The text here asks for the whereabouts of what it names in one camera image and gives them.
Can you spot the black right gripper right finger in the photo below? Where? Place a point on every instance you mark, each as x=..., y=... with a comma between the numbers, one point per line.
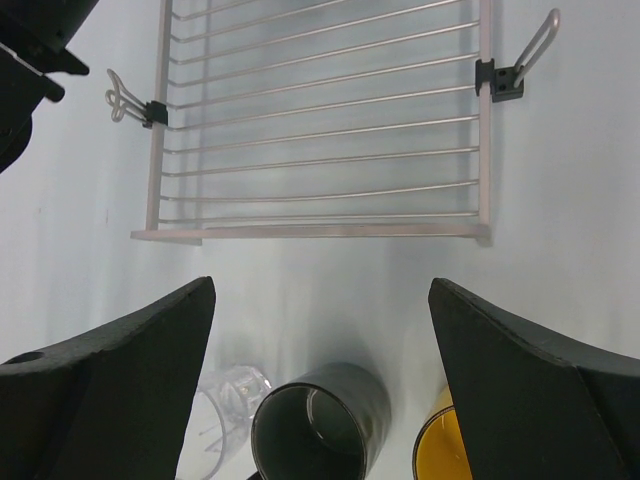
x=533, y=403

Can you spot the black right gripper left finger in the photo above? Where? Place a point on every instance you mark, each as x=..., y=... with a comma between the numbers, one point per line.
x=113, y=402

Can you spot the yellow ceramic mug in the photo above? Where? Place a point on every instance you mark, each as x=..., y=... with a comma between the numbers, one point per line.
x=439, y=451

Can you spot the clear octagonal glass cup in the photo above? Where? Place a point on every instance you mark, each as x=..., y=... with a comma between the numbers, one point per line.
x=222, y=412

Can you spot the grey ceramic mug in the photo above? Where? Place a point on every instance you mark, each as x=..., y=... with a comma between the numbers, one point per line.
x=330, y=423

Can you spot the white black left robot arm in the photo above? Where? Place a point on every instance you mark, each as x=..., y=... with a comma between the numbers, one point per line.
x=34, y=39

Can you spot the black binder clip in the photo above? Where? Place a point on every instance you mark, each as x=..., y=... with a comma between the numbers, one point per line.
x=508, y=83
x=124, y=104

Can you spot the metal wire dish rack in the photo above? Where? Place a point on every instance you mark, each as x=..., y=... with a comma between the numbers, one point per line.
x=321, y=119

